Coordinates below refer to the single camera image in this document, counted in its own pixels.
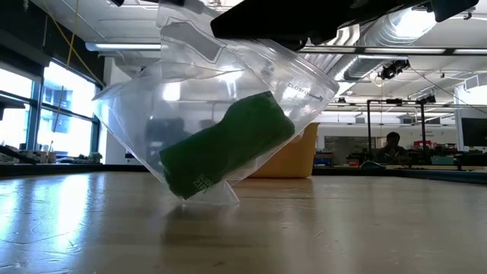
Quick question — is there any silver ventilation duct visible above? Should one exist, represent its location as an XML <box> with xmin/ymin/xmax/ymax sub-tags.
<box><xmin>304</xmin><ymin>7</ymin><xmax>438</xmax><ymax>91</ymax></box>

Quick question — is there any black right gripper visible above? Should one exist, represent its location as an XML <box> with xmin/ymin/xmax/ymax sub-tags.
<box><xmin>326</xmin><ymin>0</ymin><xmax>480</xmax><ymax>43</ymax></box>

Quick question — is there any green elastic bandage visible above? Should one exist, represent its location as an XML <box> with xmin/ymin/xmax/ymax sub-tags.
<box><xmin>158</xmin><ymin>90</ymin><xmax>296</xmax><ymax>201</ymax></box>

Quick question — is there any black ceiling spotlight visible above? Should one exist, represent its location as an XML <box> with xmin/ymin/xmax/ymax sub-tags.
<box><xmin>378</xmin><ymin>59</ymin><xmax>411</xmax><ymax>81</ymax></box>

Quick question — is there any clear plastic zip bag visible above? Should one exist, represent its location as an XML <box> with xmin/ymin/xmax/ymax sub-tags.
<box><xmin>93</xmin><ymin>0</ymin><xmax>340</xmax><ymax>206</ymax></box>

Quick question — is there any black computer monitor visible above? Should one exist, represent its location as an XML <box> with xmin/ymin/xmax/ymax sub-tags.
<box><xmin>460</xmin><ymin>116</ymin><xmax>487</xmax><ymax>148</ymax></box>

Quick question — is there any black background rig frame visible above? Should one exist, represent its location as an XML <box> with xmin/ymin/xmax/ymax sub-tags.
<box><xmin>366</xmin><ymin>97</ymin><xmax>437</xmax><ymax>163</ymax></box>

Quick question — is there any grey box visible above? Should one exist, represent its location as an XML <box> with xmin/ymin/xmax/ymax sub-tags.
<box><xmin>18</xmin><ymin>150</ymin><xmax>58</xmax><ymax>164</ymax></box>

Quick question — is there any person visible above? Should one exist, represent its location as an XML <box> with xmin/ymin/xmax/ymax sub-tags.
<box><xmin>374</xmin><ymin>131</ymin><xmax>412</xmax><ymax>165</ymax></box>

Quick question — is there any large framed window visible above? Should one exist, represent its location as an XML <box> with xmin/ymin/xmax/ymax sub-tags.
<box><xmin>0</xmin><ymin>60</ymin><xmax>103</xmax><ymax>157</ymax></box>

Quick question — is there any yellow plastic bin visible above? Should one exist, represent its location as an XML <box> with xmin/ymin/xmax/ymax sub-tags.
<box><xmin>249</xmin><ymin>122</ymin><xmax>320</xmax><ymax>180</ymax></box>

